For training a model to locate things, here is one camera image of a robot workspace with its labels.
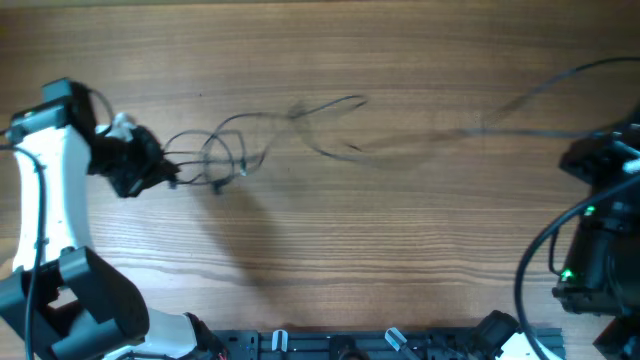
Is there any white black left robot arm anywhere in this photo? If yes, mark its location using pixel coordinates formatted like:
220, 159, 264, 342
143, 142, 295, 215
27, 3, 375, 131
1, 78, 229, 359

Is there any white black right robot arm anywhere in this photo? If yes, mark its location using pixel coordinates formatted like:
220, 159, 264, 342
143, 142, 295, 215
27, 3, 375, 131
552, 108, 639, 359

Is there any black right camera cable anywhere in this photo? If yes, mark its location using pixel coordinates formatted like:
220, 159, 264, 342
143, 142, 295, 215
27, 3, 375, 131
513, 172, 640, 360

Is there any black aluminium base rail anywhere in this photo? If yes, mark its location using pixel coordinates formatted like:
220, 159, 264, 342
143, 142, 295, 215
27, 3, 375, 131
214, 327, 487, 360

